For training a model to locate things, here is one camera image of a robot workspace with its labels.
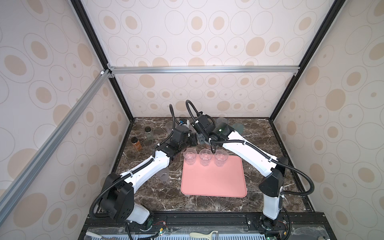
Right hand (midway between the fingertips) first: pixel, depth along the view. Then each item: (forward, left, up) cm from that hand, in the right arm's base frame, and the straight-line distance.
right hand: (205, 132), depth 80 cm
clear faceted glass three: (-4, -10, -21) cm, 23 cm away
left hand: (0, +2, 0) cm, 2 cm away
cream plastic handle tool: (-43, 0, -23) cm, 49 cm away
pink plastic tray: (-17, -13, -23) cm, 32 cm away
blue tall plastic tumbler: (+21, -13, -12) cm, 28 cm away
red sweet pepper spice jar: (+9, +46, -17) cm, 50 cm away
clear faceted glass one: (-1, -1, -22) cm, 22 cm away
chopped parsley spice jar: (+13, +37, -16) cm, 42 cm away
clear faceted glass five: (-1, +9, -21) cm, 23 cm away
